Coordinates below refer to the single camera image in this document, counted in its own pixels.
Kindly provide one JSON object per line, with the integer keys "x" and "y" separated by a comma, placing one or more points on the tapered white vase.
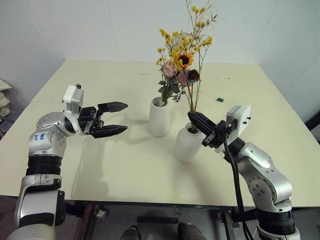
{"x": 159, "y": 120}

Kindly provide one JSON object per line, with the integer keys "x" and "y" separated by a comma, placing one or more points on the black crossbar under table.
{"x": 157, "y": 220}

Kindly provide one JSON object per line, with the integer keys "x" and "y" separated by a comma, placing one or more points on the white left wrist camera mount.
{"x": 72, "y": 100}

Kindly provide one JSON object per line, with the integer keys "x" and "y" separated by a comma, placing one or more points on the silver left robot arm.
{"x": 47, "y": 140}

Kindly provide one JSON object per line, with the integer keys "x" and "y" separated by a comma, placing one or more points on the rusty metal table leg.
{"x": 230, "y": 222}
{"x": 90, "y": 217}

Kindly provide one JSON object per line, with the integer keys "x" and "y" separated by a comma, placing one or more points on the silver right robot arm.
{"x": 262, "y": 160}

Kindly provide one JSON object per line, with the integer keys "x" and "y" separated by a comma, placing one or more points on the dark rounded shape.
{"x": 191, "y": 231}
{"x": 130, "y": 233}

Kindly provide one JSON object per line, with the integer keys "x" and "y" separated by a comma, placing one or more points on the dark object beside table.
{"x": 313, "y": 120}

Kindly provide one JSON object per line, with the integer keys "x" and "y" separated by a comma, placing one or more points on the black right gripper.
{"x": 217, "y": 136}

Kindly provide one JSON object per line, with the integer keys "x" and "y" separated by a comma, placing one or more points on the pink rose flower bouquet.
{"x": 168, "y": 70}

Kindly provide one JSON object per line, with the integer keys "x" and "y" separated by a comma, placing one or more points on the crumpled beige cloth pile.
{"x": 3, "y": 100}

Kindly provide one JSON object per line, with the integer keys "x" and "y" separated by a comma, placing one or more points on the small dark green scrap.
{"x": 220, "y": 100}

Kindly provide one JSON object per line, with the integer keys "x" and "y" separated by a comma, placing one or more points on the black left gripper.
{"x": 87, "y": 120}

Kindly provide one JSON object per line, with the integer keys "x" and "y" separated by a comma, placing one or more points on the rounded white bottle vase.
{"x": 187, "y": 146}

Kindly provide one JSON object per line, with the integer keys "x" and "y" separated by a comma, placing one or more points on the sunflower bouquet with tall stems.
{"x": 184, "y": 60}

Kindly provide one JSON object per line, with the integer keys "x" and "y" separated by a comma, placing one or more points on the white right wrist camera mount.
{"x": 239, "y": 120}

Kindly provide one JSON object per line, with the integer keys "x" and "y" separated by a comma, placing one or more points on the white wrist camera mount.
{"x": 239, "y": 120}
{"x": 72, "y": 100}

